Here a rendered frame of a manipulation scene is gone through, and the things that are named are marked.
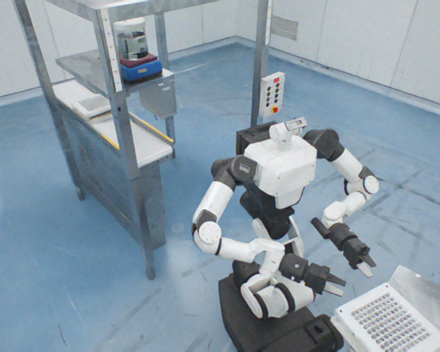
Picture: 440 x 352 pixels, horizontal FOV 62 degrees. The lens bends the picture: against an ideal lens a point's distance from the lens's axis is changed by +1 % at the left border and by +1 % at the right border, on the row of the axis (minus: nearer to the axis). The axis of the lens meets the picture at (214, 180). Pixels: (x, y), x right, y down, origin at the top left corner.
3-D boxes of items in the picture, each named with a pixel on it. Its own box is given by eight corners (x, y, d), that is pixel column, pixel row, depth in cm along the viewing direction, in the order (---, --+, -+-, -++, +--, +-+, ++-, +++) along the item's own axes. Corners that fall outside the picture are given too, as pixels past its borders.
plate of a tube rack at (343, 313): (448, 343, 116) (450, 340, 114) (391, 381, 107) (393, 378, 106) (385, 284, 133) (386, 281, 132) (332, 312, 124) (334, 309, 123)
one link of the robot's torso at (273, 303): (244, 297, 208) (274, 284, 165) (273, 284, 215) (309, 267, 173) (256, 325, 203) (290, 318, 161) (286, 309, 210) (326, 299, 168)
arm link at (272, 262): (294, 258, 125) (263, 246, 130) (284, 286, 127) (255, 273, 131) (301, 251, 135) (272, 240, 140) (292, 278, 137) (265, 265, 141)
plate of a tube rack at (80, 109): (121, 106, 243) (120, 103, 242) (86, 118, 231) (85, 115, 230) (104, 94, 258) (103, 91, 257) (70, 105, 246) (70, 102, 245)
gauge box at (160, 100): (177, 113, 201) (174, 79, 189) (162, 119, 196) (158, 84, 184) (156, 100, 214) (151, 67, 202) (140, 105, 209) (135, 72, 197)
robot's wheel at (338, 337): (314, 339, 218) (311, 310, 212) (321, 334, 220) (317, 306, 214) (339, 360, 200) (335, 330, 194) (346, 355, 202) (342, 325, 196)
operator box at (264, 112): (281, 111, 245) (285, 73, 229) (264, 119, 236) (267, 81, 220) (274, 107, 249) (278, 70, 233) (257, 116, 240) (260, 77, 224)
